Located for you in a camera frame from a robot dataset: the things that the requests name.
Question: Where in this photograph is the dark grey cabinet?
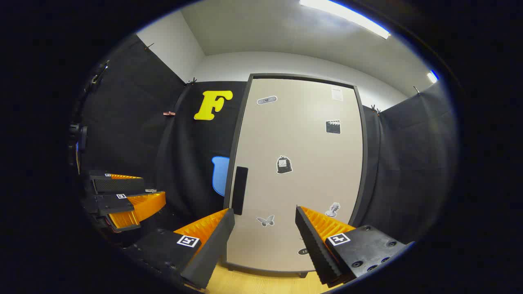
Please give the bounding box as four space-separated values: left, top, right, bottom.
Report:
223 73 369 279

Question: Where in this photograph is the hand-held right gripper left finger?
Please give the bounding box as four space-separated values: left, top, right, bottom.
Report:
123 208 236 292

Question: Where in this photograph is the black metal clamp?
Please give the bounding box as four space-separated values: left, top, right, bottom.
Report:
91 60 110 86

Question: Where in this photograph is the black backdrop cloth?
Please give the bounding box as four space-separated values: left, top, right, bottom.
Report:
74 35 458 249

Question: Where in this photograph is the black door handle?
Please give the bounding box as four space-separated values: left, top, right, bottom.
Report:
232 166 249 216

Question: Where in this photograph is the long ceiling light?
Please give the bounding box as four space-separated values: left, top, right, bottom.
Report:
299 0 391 40

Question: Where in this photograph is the beige cabinet door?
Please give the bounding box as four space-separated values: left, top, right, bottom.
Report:
226 78 364 273

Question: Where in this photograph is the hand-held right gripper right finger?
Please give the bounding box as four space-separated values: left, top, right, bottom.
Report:
294 205 414 286

